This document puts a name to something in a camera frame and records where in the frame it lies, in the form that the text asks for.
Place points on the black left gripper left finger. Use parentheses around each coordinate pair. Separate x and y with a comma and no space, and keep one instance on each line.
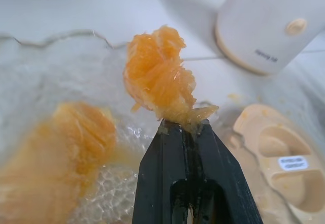
(155,173)

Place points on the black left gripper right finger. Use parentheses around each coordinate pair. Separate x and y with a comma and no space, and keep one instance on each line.
(228,168)

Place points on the cream blender lid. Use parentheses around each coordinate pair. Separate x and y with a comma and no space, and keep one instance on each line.
(287,142)

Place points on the peeled orange segment pulp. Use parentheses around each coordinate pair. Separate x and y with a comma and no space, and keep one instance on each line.
(155,76)

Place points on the orange segments heap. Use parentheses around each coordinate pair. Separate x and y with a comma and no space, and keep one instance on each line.
(63,153)

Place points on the white blender base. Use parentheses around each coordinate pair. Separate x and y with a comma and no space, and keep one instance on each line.
(259,23)

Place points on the clear scalloped glass bowl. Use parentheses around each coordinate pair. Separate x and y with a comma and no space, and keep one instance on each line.
(38,81)

